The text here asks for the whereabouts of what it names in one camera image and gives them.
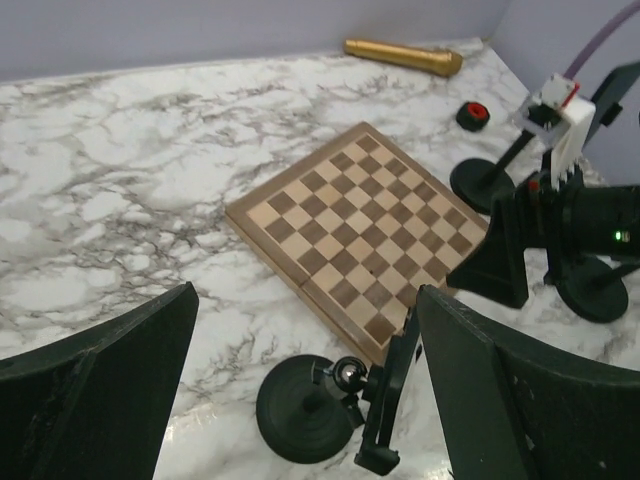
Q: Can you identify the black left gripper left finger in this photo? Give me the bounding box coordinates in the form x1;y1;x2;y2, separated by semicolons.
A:
1;283;199;479

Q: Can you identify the red black knob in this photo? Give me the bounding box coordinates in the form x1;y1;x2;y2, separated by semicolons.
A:
455;101;490;132

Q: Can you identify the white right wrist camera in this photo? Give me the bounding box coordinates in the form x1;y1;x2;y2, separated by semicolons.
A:
511;73;596;190

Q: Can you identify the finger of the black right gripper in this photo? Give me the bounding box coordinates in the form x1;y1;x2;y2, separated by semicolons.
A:
447;197;529;308

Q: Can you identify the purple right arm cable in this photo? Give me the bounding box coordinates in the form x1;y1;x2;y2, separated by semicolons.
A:
564;4;640;79

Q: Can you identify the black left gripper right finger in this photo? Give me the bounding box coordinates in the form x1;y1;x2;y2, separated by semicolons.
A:
416;286;639;479

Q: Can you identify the wooden chessboard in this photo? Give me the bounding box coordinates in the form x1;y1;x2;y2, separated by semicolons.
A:
225;122;488;364

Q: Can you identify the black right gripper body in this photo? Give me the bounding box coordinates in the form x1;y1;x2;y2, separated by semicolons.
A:
492;170;639;260

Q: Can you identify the gold microphone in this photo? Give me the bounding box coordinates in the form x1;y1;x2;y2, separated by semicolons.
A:
343;39;464;78

